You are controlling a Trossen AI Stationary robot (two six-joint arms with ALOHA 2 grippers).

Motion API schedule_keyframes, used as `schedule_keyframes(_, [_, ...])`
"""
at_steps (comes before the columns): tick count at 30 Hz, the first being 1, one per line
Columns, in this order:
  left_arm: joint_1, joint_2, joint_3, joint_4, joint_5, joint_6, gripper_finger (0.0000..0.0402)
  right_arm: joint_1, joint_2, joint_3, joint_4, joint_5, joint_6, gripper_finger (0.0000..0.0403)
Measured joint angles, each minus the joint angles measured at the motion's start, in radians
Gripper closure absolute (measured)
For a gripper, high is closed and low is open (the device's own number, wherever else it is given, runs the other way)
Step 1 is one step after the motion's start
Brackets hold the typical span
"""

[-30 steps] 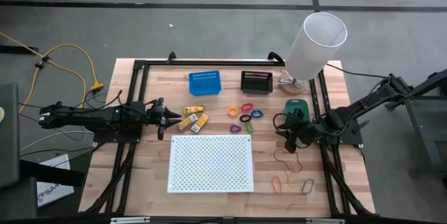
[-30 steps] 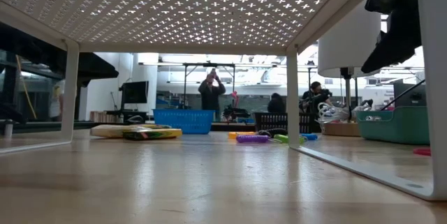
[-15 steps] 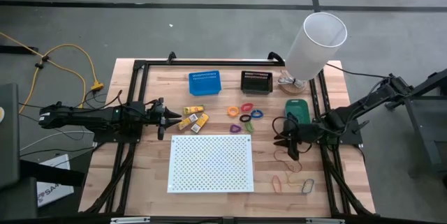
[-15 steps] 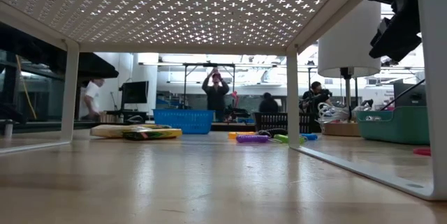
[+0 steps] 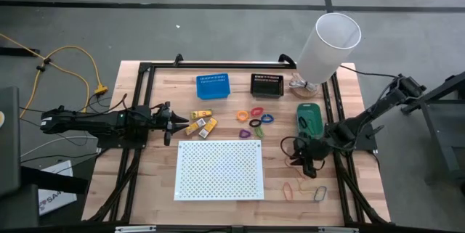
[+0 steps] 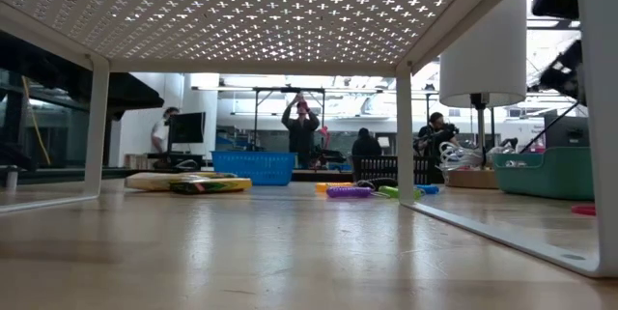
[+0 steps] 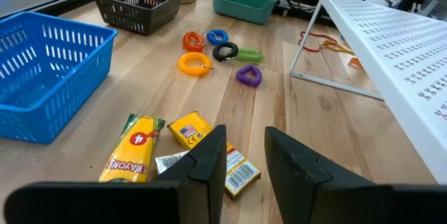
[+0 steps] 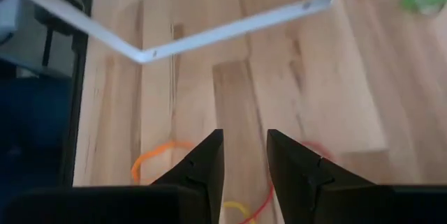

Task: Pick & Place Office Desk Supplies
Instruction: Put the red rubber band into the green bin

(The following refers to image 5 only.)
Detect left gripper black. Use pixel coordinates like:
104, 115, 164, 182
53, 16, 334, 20
150, 100, 190, 147

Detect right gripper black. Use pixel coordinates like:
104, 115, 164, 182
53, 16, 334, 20
290, 137, 331, 179

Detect orange rubber band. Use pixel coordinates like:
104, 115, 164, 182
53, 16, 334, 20
284, 156, 305, 178

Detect yellow green crayon box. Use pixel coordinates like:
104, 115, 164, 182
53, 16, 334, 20
198, 117, 219, 139
184, 118, 207, 136

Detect coloured rubber bands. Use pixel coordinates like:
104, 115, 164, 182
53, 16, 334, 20
294, 169, 318, 195

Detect yellow crayon box red mark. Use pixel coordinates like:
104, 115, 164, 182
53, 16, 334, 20
190, 109, 214, 120

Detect blue rubber band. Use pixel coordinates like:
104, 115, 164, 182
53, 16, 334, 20
313, 185, 328, 203

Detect green plastic tray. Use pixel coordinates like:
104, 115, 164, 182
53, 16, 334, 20
296, 102, 325, 140

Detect blue plastic basket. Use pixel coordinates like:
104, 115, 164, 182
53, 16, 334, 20
195, 73, 232, 101

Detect white perforated metal shelf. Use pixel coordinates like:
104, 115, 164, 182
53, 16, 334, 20
173, 139, 265, 202

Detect black plastic basket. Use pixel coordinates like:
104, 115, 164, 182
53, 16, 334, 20
250, 73, 285, 99

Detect white shade table lamp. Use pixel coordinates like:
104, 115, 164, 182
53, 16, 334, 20
289, 12, 363, 99

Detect white printed paper box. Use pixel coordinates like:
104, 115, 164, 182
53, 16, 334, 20
37, 159, 78, 216

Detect grey laptop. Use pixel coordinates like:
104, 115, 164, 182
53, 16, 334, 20
0, 86, 22, 197

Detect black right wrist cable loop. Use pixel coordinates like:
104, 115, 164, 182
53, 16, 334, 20
280, 136, 304, 158

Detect red black arm wires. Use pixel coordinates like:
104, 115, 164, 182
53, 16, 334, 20
86, 92, 129, 115

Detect black aluminium table frame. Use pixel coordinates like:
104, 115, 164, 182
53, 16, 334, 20
86, 54, 392, 226

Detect yellow extension cable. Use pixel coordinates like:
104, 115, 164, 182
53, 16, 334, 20
0, 32, 109, 114

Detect white floor cable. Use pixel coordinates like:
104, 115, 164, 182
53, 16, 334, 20
20, 135, 100, 158

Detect black right arm tether cable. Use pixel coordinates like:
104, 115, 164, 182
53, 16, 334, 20
339, 64, 400, 80

